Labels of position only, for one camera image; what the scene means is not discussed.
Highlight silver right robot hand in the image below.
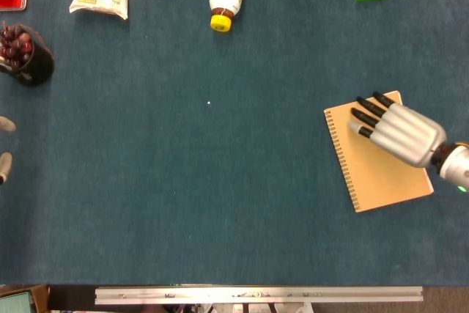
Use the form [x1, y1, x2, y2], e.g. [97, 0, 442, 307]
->
[347, 91, 448, 169]

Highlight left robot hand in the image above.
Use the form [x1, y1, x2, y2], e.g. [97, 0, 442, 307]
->
[0, 115, 17, 185]

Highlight yellow spiral notebook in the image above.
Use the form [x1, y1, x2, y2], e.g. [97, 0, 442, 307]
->
[323, 89, 435, 214]

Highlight black mesh cup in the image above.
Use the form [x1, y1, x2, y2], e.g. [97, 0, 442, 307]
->
[0, 23, 56, 87]

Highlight dark red grapes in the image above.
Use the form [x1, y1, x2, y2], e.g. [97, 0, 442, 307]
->
[0, 21, 34, 68]

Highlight green screen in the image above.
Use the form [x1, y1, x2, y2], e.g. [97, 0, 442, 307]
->
[0, 290, 33, 313]

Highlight aluminium rail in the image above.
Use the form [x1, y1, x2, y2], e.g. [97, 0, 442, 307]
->
[94, 286, 424, 306]

